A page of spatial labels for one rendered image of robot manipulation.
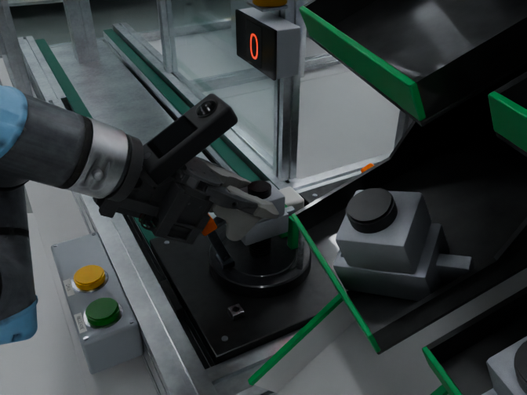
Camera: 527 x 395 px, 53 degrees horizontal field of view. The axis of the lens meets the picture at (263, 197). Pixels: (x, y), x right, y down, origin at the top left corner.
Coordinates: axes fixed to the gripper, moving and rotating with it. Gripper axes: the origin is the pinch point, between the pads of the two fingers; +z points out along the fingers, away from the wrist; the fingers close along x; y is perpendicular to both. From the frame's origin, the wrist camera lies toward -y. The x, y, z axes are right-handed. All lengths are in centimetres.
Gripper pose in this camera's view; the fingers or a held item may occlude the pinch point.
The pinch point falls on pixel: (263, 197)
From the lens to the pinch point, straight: 66.9
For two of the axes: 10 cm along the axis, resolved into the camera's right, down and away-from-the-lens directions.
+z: 7.2, 2.5, 6.4
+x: 4.8, 5.0, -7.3
